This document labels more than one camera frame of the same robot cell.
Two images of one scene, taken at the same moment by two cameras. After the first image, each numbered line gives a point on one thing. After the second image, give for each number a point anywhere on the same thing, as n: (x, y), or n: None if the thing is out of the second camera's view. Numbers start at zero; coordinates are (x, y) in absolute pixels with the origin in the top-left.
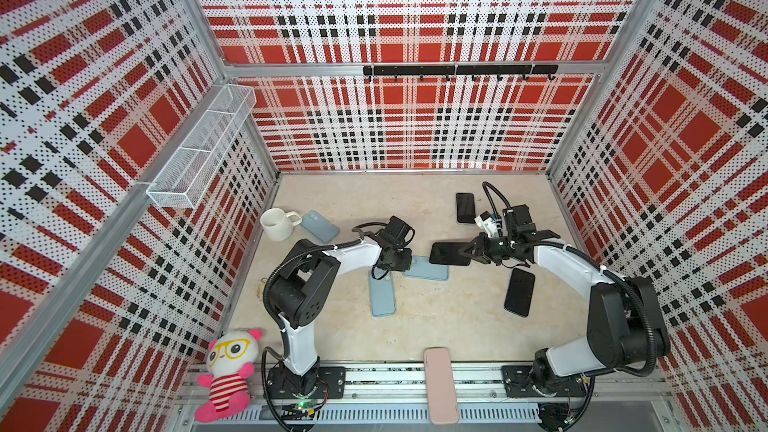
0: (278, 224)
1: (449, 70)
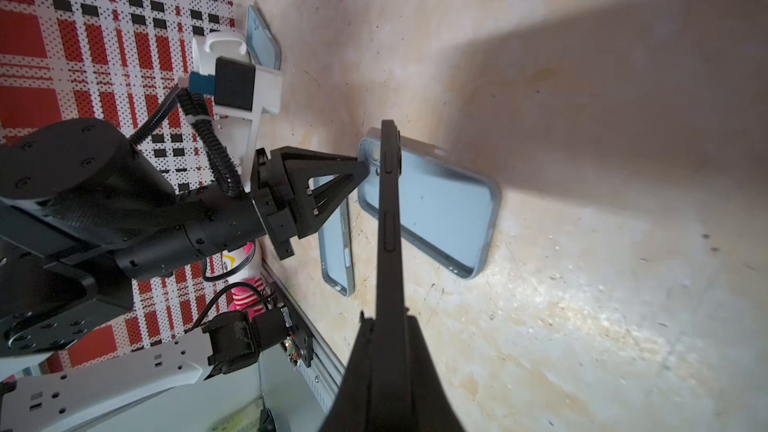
0: (206, 49)
1: None
